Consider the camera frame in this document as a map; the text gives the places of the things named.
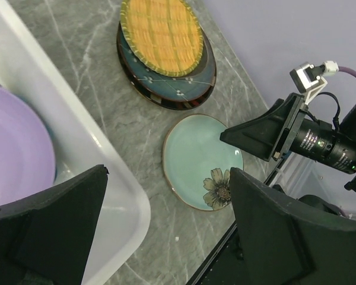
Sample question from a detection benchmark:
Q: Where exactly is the turquoise polka dot plate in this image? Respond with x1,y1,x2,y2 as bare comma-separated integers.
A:
45,125,57,182

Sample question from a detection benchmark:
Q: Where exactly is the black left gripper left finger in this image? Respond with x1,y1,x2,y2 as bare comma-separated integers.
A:
0,164,109,284

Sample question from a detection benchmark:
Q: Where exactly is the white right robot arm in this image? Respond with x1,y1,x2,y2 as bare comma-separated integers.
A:
220,93,356,193

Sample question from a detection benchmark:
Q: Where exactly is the mint green flower plate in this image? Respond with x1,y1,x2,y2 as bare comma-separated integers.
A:
162,114,243,211

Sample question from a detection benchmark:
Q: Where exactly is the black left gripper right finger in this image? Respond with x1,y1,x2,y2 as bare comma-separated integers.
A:
230,167,356,284

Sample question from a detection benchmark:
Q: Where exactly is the round woven bamboo mat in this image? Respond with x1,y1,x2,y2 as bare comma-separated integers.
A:
120,0,204,77

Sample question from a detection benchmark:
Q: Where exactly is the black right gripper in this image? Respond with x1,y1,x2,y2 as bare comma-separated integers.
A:
220,93,356,174

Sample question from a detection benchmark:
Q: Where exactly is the white plastic bin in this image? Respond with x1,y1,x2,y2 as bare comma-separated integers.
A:
0,1,151,284

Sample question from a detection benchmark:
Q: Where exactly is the black striped lacquer plate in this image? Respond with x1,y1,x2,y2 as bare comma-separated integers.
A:
116,32,218,111

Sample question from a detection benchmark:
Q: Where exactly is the lavender round plate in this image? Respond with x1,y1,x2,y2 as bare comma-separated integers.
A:
0,87,54,205

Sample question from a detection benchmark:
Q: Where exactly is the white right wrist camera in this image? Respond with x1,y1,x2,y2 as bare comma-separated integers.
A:
290,61,339,106

